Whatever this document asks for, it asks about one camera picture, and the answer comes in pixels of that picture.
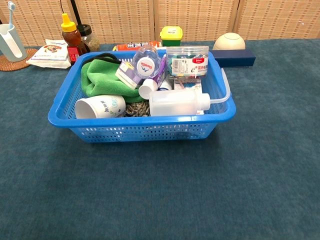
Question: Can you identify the glass jar with black lid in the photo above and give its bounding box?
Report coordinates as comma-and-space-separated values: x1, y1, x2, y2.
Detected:
76, 24, 101, 53

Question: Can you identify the long navy blue box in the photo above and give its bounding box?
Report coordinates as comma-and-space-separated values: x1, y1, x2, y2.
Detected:
211, 48, 257, 69

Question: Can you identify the white printed plastic bag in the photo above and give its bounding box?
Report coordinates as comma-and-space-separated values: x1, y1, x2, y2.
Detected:
25, 38, 72, 70

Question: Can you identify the blue plastic mesh basket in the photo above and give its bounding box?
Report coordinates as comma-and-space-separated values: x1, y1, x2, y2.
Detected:
47, 49, 237, 143

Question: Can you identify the round woven rattan coaster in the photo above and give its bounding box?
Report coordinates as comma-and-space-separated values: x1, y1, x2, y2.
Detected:
0, 48, 38, 73

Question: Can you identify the translucent squeeze wash bottle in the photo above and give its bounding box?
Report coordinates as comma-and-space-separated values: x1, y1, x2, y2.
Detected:
149, 67, 232, 117

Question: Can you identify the small clear bottle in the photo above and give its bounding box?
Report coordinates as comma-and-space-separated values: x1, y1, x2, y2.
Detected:
131, 45, 162, 80

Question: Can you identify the white printed paper cup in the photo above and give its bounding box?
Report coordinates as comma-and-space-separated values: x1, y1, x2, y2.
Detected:
74, 94, 127, 120

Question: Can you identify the braided grey rope bundle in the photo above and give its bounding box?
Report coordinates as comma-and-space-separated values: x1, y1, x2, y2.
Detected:
123, 101, 151, 118

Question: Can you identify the honey bottle with yellow cap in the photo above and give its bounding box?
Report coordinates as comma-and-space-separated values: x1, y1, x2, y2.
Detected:
60, 13, 88, 66

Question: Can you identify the small white purple carton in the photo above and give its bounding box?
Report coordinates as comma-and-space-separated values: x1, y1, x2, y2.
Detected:
114, 61, 145, 90

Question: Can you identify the woven bamboo folding screen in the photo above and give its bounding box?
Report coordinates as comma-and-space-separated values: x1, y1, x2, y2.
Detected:
0, 0, 320, 48

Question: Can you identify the light blue toothbrush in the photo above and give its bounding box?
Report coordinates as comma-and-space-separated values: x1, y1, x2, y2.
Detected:
7, 1, 17, 30

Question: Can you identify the purple tube with white cap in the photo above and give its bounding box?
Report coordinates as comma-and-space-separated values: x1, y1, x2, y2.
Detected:
138, 53, 168, 99

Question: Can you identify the black elastic strap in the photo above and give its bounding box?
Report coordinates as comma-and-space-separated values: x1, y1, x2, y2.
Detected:
83, 52, 122, 67

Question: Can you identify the green microfiber cloth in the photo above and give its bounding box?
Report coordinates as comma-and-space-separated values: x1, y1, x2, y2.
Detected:
80, 58, 146, 103

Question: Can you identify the orange printed snack package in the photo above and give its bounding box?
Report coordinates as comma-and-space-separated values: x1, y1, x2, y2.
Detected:
112, 40, 162, 52

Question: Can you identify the clear round plastic container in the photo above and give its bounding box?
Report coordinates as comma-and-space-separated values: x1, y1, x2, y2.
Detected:
166, 45, 210, 79

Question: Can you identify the yellow lidded green container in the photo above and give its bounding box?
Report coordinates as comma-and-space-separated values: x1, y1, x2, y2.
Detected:
159, 25, 184, 47

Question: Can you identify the beige upturned bowl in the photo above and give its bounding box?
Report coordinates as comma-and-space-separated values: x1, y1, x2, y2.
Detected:
212, 32, 247, 51

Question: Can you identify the light blue cup with handle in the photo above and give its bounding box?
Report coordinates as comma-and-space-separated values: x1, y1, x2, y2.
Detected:
0, 23, 28, 63

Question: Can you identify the teal felt table cover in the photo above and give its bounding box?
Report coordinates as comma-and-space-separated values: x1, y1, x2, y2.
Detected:
0, 38, 320, 240

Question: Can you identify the black stand pole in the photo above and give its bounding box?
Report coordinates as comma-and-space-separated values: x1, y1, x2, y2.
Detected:
69, 0, 85, 26

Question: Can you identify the white and navy blue tube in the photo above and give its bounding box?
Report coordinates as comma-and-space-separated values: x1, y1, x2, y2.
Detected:
157, 79, 173, 92

